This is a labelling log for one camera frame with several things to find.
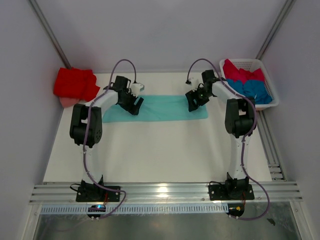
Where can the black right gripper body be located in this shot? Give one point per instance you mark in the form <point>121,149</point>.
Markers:
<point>200,95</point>

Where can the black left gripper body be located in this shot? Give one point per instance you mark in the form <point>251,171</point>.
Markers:
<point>128,104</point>

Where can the teal t shirt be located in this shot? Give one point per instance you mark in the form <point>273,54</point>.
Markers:
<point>157,108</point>

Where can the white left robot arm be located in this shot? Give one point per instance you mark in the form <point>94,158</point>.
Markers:
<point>86,129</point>

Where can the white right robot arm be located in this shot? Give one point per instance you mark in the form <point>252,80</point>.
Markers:
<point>239,123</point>

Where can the magenta t shirt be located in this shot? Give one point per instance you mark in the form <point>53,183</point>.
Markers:
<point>242,75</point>

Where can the white plastic basket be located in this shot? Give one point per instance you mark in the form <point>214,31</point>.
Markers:
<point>252,65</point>

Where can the red folded t shirt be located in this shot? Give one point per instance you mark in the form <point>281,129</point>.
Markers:
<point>76,83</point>

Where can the blue t shirt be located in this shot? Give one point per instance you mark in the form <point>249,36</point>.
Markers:
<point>252,88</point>

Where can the pink folded t shirt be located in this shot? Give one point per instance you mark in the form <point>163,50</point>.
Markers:
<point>67,102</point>

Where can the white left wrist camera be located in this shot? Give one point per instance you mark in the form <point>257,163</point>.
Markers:
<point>136,89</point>

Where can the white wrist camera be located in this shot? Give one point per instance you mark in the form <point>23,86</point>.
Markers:
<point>136,89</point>
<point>192,84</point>

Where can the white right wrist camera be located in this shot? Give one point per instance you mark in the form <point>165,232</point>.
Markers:
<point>192,84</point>

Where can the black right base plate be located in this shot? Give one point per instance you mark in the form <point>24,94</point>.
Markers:
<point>227,192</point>

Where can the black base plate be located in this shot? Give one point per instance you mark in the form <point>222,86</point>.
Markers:
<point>92,193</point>
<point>227,192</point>

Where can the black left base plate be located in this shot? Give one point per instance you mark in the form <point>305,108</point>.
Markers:
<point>92,193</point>

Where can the white slotted cable duct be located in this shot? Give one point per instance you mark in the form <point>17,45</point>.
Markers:
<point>134,209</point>

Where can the aluminium mounting rail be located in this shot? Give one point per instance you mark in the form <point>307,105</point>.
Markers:
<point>54,193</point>

